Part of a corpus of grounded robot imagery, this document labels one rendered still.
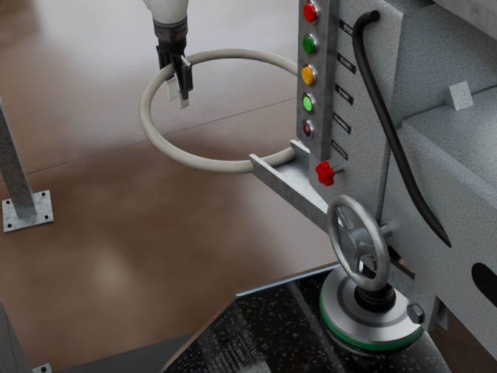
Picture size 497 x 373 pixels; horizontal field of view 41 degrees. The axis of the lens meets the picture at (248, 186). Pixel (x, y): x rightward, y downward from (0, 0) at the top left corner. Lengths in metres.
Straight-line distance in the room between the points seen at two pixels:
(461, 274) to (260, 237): 1.81
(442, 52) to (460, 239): 0.24
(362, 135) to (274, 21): 3.17
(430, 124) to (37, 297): 1.95
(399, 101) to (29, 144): 2.61
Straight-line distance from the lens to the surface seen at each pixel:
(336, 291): 1.37
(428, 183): 0.88
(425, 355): 1.33
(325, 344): 1.32
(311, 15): 0.94
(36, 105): 3.58
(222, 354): 1.38
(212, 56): 1.89
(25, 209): 2.88
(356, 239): 0.96
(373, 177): 0.96
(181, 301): 2.46
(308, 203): 1.33
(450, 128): 0.89
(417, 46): 0.85
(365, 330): 1.31
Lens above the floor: 1.91
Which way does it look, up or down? 42 degrees down
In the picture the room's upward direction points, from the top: 2 degrees counter-clockwise
